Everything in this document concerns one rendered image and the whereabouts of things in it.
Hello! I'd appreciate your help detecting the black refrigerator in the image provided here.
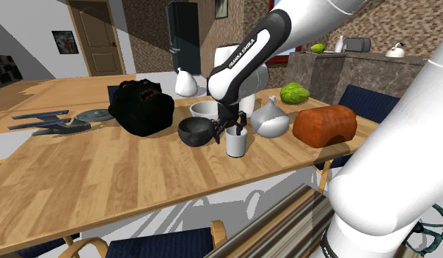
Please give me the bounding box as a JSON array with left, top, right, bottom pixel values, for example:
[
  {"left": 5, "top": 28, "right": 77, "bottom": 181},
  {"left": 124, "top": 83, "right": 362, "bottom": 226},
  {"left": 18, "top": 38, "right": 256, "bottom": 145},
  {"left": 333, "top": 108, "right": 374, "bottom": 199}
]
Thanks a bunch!
[{"left": 166, "top": 0, "right": 202, "bottom": 76}]

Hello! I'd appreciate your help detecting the white and grey bulb vase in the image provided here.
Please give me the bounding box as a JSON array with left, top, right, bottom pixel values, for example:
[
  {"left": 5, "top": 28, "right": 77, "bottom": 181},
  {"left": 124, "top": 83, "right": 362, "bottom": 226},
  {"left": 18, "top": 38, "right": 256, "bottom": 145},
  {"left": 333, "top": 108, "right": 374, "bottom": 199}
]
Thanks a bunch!
[{"left": 249, "top": 95, "right": 290, "bottom": 139}]

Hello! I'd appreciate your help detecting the striped robot stand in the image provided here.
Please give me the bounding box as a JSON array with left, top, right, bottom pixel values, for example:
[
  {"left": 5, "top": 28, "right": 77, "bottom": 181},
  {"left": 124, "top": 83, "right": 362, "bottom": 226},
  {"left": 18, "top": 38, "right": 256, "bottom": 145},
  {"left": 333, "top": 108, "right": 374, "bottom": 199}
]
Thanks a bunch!
[{"left": 203, "top": 183, "right": 337, "bottom": 258}]

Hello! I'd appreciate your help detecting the dark bookshelf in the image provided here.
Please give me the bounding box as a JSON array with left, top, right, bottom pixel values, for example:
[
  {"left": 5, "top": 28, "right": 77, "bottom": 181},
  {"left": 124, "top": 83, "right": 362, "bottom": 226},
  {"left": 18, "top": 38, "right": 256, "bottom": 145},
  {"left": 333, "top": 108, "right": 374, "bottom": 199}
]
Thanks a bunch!
[{"left": 0, "top": 54, "right": 24, "bottom": 91}]

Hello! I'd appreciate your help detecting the orange bread loaf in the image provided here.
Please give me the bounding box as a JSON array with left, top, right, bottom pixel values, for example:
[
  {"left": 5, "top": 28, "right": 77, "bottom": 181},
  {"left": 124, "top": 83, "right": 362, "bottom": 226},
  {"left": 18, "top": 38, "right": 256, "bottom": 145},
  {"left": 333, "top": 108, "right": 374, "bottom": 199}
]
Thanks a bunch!
[{"left": 291, "top": 104, "right": 359, "bottom": 149}]

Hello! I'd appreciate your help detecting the grey stone kitchen counter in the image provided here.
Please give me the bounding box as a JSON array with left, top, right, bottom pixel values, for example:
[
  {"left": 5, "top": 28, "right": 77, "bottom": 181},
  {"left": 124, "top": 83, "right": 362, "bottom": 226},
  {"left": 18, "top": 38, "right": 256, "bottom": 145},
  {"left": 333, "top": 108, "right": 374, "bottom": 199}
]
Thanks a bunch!
[{"left": 285, "top": 34, "right": 434, "bottom": 106}]

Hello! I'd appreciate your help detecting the brown wooden door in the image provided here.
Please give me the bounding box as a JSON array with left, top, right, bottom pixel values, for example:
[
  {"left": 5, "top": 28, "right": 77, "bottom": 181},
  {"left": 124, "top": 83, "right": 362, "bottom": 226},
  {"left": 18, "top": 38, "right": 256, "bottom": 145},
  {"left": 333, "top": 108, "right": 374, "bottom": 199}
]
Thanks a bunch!
[{"left": 66, "top": 0, "right": 127, "bottom": 77}]

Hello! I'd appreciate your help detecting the white cup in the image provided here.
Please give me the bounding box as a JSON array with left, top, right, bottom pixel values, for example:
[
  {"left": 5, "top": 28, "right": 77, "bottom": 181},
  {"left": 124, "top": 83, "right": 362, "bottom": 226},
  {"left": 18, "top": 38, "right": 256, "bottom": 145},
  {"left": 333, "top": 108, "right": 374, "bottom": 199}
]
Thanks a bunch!
[{"left": 225, "top": 126, "right": 249, "bottom": 158}]

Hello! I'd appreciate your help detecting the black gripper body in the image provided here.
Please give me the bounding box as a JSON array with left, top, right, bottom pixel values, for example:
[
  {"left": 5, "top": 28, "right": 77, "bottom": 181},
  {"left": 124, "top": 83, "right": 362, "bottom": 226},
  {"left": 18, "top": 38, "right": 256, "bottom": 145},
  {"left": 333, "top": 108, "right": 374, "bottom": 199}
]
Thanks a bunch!
[{"left": 217, "top": 103, "right": 244, "bottom": 125}]

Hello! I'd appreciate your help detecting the dark framed wall picture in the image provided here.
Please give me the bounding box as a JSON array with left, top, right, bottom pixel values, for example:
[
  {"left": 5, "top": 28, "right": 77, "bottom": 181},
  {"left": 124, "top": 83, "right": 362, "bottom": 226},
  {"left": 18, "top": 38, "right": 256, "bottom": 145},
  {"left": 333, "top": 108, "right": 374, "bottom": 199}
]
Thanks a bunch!
[{"left": 51, "top": 30, "right": 80, "bottom": 56}]

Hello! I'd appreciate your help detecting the white bowl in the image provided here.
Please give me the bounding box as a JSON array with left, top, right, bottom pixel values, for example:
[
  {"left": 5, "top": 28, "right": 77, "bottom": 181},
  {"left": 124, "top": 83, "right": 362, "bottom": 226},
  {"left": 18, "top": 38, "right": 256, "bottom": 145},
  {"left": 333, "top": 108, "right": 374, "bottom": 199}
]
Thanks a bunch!
[{"left": 188, "top": 100, "right": 220, "bottom": 121}]

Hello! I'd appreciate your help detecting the green wire frame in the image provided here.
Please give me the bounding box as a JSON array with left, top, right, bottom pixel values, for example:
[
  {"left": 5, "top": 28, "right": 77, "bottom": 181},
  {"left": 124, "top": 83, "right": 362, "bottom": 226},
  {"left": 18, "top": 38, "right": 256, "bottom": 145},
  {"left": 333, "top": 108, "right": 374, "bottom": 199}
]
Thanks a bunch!
[{"left": 403, "top": 203, "right": 443, "bottom": 257}]

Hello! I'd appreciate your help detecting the green fruit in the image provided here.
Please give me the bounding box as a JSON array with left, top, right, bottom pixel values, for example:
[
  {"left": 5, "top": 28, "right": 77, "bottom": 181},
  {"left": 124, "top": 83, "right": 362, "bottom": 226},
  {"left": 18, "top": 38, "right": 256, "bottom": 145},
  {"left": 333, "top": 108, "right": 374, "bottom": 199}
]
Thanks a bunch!
[{"left": 279, "top": 81, "right": 312, "bottom": 106}]

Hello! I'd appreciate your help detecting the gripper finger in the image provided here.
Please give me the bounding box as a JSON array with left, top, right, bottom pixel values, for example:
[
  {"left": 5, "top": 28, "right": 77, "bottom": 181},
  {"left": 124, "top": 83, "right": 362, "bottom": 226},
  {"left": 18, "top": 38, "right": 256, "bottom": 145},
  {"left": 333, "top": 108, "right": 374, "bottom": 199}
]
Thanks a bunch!
[
  {"left": 210, "top": 119, "right": 227, "bottom": 144},
  {"left": 235, "top": 111, "right": 249, "bottom": 136}
]

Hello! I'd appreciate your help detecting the blue wooden chair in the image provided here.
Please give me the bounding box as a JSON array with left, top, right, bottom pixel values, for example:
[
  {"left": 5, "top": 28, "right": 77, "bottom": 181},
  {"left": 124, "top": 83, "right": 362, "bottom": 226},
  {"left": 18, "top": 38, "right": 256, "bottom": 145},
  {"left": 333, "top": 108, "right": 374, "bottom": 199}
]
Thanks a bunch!
[
  {"left": 63, "top": 219, "right": 228, "bottom": 258},
  {"left": 0, "top": 232, "right": 81, "bottom": 258},
  {"left": 106, "top": 84, "right": 121, "bottom": 106},
  {"left": 313, "top": 84, "right": 401, "bottom": 194}
]

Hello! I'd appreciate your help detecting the wooden table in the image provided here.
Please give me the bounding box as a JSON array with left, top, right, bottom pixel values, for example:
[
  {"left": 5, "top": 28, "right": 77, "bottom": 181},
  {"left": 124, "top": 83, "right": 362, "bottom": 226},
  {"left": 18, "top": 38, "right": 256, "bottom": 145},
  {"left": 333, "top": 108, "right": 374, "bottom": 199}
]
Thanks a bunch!
[{"left": 0, "top": 95, "right": 382, "bottom": 258}]

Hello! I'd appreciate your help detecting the grey spaceship model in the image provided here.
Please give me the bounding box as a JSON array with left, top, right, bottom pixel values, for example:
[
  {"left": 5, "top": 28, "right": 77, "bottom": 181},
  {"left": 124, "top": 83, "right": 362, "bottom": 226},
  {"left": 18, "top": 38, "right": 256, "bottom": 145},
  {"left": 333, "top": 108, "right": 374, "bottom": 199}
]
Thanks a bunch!
[{"left": 7, "top": 108, "right": 115, "bottom": 137}]

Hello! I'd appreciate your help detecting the black bowl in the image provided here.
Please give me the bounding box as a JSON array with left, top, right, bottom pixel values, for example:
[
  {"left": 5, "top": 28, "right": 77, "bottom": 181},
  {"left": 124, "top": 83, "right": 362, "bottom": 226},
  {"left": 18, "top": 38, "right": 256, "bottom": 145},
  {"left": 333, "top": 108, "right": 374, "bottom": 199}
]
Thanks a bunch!
[{"left": 177, "top": 116, "right": 217, "bottom": 148}]

